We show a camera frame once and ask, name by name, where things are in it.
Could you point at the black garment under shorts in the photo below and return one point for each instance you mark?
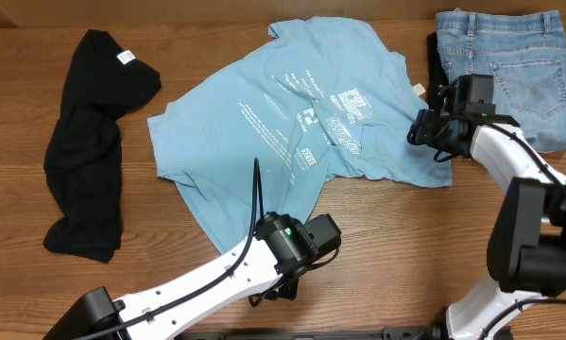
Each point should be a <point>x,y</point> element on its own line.
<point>437,75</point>

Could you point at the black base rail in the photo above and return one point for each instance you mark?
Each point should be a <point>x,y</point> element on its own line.
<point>388,333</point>

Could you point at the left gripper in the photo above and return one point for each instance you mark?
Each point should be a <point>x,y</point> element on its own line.
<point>289,290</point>

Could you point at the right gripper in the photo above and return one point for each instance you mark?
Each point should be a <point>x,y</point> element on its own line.
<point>421,134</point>

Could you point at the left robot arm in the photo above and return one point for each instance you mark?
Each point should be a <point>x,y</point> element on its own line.
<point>266,263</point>

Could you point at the blue denim shorts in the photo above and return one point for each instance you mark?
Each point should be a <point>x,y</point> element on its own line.
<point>525,55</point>

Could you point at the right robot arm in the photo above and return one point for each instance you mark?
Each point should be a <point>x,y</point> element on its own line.
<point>526,253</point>

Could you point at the light blue t-shirt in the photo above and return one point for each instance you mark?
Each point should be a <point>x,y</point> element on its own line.
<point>323,98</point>

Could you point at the black garment on left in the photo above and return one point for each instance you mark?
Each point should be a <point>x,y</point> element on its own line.
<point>83,158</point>

